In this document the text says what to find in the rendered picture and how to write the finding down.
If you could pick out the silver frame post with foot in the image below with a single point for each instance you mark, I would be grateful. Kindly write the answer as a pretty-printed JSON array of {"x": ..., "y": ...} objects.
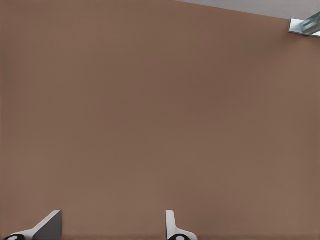
[{"x": 305, "y": 25}]

